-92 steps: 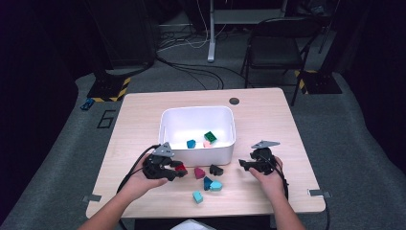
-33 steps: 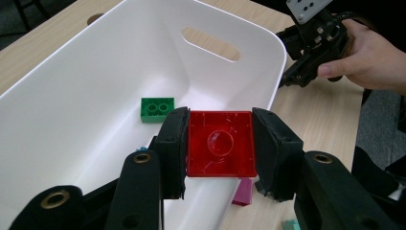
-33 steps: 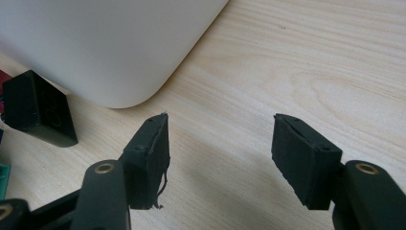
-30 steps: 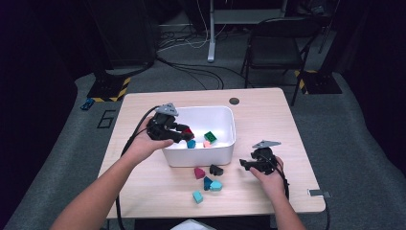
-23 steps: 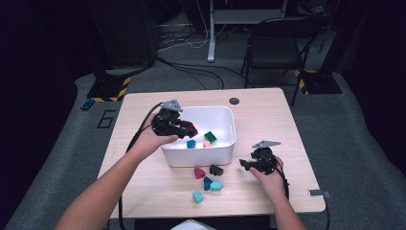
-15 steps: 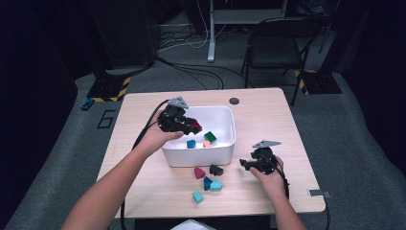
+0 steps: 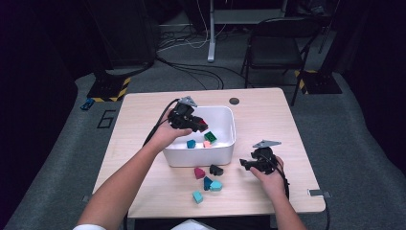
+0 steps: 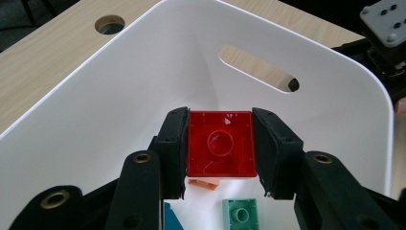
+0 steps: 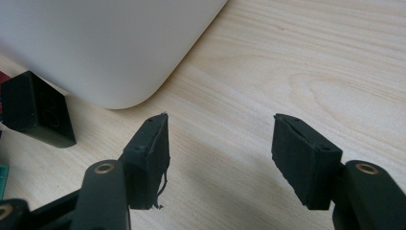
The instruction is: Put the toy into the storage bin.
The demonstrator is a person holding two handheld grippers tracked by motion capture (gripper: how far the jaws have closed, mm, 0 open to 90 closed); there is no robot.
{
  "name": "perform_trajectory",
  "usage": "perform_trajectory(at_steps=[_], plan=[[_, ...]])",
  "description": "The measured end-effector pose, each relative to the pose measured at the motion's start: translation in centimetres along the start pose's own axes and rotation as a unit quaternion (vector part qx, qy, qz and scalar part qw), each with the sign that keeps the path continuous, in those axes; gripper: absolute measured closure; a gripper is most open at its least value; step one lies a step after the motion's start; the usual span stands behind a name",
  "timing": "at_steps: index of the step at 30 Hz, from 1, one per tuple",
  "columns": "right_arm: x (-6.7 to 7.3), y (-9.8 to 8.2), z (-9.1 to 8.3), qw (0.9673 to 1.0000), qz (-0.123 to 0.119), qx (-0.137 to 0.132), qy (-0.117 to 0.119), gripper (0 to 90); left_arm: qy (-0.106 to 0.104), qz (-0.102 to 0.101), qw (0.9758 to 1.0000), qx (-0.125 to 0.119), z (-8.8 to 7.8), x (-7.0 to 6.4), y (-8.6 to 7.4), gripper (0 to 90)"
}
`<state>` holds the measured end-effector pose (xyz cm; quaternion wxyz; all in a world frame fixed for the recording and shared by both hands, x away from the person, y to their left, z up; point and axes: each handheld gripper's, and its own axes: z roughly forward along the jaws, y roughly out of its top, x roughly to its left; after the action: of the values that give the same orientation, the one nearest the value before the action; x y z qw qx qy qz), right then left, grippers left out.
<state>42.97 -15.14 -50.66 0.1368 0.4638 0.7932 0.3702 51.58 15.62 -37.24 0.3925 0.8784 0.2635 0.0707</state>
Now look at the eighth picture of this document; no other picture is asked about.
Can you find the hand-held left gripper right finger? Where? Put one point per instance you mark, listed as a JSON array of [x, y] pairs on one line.
[[277, 156]]

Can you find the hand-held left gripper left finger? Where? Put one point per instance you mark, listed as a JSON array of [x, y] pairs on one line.
[[174, 153]]

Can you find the pink toy block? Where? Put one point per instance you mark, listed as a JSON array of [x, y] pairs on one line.
[[204, 184]]

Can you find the red toy block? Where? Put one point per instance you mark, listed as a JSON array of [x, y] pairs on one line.
[[220, 143]]

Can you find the blue toy block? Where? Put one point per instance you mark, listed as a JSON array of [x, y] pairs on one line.
[[170, 218]]

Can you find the green toy block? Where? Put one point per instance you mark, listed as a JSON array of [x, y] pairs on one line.
[[241, 214]]

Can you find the white plastic bin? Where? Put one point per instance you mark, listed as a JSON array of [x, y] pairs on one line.
[[127, 96]]

